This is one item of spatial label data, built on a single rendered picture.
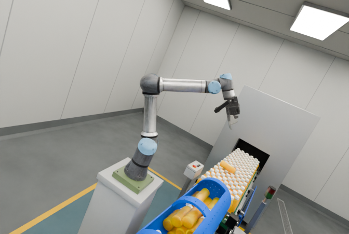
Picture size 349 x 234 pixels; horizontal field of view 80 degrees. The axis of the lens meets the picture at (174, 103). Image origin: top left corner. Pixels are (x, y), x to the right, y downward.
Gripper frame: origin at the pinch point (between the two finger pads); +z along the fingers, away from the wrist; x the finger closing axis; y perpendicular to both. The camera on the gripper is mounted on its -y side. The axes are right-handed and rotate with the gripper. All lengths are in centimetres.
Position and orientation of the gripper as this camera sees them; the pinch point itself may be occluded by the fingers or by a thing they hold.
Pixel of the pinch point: (230, 126)
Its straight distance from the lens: 143.9
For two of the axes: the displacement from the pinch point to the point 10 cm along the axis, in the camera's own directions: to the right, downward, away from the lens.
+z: 2.0, 9.8, 1.0
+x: 3.2, -1.6, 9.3
